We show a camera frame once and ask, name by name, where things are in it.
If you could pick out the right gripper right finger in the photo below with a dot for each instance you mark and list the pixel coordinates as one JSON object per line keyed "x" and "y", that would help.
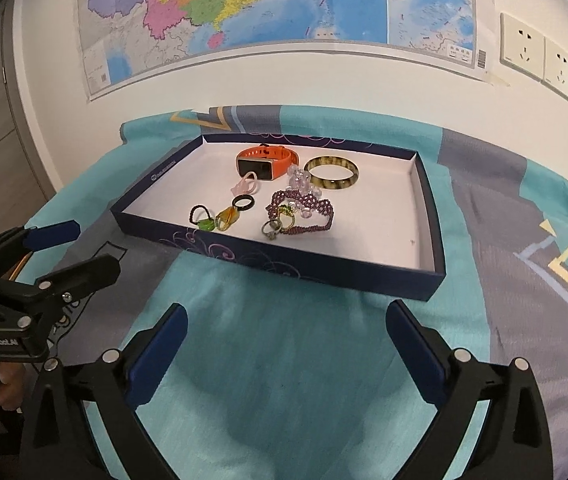
{"x": 514, "y": 442}

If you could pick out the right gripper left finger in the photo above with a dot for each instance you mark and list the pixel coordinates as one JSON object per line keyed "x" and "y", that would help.
{"x": 58, "y": 442}

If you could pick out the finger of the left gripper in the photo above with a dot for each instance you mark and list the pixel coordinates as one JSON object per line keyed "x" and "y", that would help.
{"x": 20, "y": 241}
{"x": 62, "y": 286}

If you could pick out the orange smart watch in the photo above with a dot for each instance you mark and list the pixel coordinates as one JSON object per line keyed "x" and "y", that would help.
{"x": 268, "y": 162}

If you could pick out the tortoiseshell bangle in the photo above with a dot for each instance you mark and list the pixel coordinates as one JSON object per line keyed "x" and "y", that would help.
{"x": 332, "y": 172}

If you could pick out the left hand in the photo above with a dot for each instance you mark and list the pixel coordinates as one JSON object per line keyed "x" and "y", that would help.
{"x": 12, "y": 385}

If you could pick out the teal grey bedsheet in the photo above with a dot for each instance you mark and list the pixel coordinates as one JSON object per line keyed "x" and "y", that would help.
{"x": 285, "y": 378}

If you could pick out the navy shallow box tray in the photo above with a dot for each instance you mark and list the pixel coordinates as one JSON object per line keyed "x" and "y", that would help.
{"x": 382, "y": 235}

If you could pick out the wall map poster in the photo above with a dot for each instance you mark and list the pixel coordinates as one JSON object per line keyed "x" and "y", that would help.
{"x": 122, "y": 41}

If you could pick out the white wall socket middle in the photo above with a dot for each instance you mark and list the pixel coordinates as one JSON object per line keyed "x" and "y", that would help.
{"x": 555, "y": 72}

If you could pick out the white wall socket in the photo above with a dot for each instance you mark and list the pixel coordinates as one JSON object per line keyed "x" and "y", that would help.
{"x": 521, "y": 47}
{"x": 555, "y": 72}

